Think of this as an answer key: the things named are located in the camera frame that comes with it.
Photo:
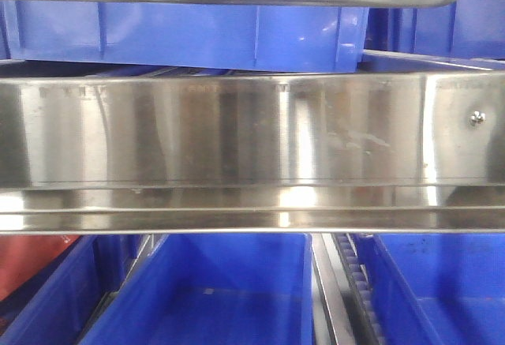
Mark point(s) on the lower blue bin centre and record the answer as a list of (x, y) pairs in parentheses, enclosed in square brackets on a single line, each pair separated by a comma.
[(215, 289)]

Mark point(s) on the large blue bin left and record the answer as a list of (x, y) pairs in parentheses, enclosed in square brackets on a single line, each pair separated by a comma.
[(305, 39)]

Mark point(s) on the white roller track centre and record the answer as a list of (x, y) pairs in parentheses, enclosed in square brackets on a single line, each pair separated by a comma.
[(358, 295)]

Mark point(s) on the lower blue bin right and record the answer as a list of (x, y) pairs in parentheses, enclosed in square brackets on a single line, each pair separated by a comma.
[(436, 288)]

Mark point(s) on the lower blue bin left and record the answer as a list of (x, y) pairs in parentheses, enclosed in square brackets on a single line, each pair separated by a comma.
[(55, 306)]

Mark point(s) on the blue bin far right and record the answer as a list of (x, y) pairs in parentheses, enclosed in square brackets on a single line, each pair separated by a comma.
[(462, 29)]

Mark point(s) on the stainless steel front rail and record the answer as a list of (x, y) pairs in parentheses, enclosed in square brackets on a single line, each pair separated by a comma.
[(371, 152)]

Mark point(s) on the rail screw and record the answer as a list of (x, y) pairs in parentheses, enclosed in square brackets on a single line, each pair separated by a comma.
[(477, 118)]

